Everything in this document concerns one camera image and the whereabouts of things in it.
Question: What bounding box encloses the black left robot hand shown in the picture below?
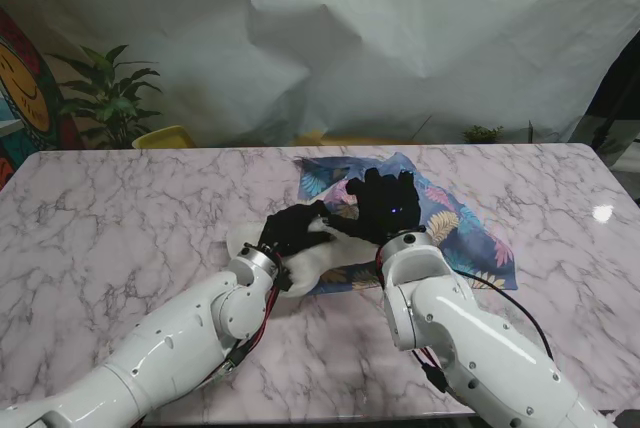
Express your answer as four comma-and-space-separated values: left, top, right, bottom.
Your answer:
258, 201, 337, 255

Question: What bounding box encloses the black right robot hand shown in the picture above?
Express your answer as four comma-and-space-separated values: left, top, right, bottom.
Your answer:
327, 167, 426, 245

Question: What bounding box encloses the white pillow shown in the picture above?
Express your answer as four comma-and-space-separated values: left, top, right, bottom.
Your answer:
224, 200, 381, 299

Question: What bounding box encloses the blue leaf-print pillowcase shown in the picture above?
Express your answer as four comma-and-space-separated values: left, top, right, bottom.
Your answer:
292, 151, 519, 299

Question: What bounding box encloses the yellow wooden bench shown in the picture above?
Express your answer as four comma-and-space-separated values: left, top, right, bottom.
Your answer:
294, 128, 436, 147

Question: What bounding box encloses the small green plant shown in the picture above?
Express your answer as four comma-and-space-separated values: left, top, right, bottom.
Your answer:
462, 124, 505, 145

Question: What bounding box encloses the yellow plastic chair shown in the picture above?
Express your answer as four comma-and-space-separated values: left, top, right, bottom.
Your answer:
132, 124, 197, 150

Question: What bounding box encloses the white backdrop sheet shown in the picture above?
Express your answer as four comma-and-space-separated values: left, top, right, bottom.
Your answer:
0, 0, 640, 149

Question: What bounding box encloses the large green potted plant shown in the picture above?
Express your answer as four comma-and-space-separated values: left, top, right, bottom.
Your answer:
47, 43, 164, 150

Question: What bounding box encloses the dark stand with equipment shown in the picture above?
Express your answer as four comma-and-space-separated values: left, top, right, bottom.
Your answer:
582, 37, 640, 172

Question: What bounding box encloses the colourful smiley face board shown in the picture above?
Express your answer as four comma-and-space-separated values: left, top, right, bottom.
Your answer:
0, 5, 84, 189

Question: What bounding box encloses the red black left arm cable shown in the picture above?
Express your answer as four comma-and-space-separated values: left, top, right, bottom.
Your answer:
199, 247, 294, 389

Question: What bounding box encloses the red black arm cable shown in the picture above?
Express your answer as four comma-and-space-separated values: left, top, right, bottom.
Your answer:
374, 247, 556, 394
199, 247, 294, 389

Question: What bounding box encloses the red black right arm cable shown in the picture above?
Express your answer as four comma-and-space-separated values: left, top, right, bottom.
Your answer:
374, 247, 556, 394

